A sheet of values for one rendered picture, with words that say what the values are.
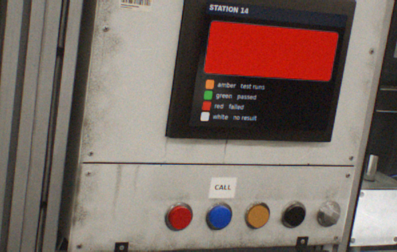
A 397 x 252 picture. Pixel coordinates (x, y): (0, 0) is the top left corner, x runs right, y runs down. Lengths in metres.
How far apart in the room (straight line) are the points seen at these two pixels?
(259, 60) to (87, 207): 0.29
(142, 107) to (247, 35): 0.16
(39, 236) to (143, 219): 0.14
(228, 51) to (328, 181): 0.27
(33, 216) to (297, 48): 0.40
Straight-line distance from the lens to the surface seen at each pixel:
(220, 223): 1.17
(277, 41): 1.12
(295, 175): 1.22
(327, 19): 1.16
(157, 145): 1.11
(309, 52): 1.15
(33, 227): 1.10
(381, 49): 1.26
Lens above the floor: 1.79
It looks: 13 degrees down
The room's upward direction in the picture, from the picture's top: 8 degrees clockwise
